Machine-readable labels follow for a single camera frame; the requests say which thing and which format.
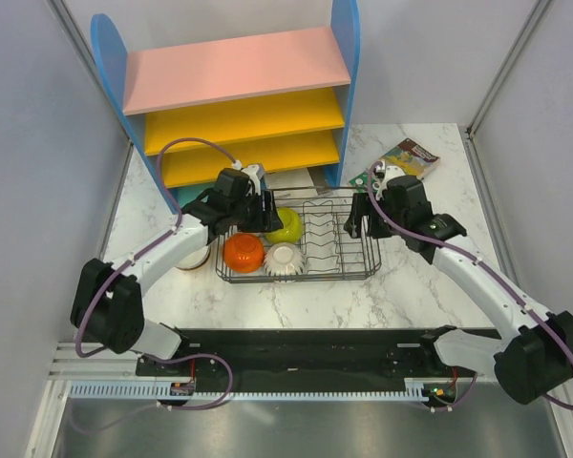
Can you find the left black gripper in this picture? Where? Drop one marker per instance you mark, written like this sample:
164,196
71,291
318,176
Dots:
265,220

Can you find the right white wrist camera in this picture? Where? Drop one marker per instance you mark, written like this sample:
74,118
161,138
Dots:
383,173

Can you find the grey wire dish rack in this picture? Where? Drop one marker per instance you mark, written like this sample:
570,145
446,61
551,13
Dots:
329,252

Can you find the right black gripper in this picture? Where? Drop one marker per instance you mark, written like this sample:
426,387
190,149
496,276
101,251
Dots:
362,206

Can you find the lime green bowl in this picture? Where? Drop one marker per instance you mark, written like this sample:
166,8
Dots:
292,229

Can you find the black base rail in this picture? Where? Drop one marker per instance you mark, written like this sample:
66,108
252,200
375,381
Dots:
303,361

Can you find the green cover booklet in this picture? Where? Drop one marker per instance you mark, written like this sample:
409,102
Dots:
362,182

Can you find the orange bowl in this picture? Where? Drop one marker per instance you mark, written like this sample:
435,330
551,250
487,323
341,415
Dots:
243,253

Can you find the teal folder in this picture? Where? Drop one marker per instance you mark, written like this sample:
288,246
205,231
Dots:
186,194

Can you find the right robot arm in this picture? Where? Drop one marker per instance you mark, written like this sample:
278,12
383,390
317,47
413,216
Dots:
532,356

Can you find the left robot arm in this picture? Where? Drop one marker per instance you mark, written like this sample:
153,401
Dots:
108,300

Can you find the white teal leaf bowl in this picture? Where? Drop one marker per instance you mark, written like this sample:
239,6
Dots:
284,259

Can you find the white grey manual booklet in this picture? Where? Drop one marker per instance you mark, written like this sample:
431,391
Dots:
300,183

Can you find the white cable duct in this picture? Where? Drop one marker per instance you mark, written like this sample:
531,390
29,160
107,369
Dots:
169,392

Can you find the yellow cover paperback book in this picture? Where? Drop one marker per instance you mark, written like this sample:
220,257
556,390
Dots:
412,158

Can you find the colourful wooden shelf unit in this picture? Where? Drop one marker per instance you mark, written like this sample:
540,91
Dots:
283,99

